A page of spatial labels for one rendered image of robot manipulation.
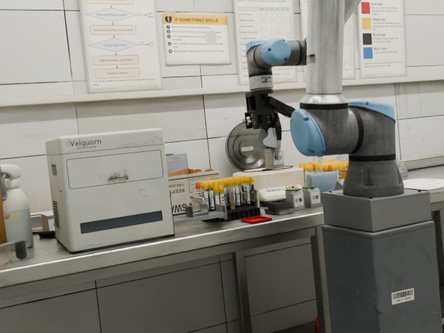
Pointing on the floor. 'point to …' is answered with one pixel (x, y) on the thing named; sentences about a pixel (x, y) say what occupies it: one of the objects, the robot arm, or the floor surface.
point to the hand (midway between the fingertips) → (273, 153)
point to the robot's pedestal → (382, 279)
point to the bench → (37, 254)
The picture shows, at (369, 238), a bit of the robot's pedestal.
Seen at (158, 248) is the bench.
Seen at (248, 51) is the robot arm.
